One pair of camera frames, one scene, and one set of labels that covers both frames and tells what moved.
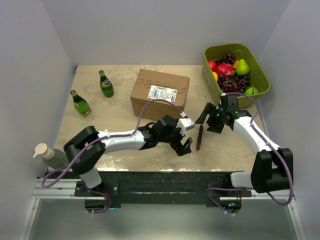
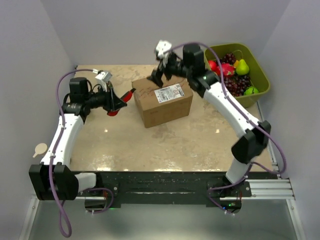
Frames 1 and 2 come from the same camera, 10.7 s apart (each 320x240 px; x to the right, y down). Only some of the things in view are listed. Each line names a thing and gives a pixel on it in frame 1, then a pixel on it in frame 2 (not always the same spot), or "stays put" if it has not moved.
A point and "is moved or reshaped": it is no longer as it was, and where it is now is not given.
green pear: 242,68 stays put
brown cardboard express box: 155,110 is moved or reshaped
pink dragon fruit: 225,69 stays put
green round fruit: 251,90 stays put
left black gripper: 182,150 to 113,102
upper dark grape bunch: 228,58 stays put
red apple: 212,64 stays put
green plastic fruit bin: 241,51 stays put
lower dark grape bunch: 234,83 stays put
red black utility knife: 200,134 to 126,98
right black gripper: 210,109 to 156,77
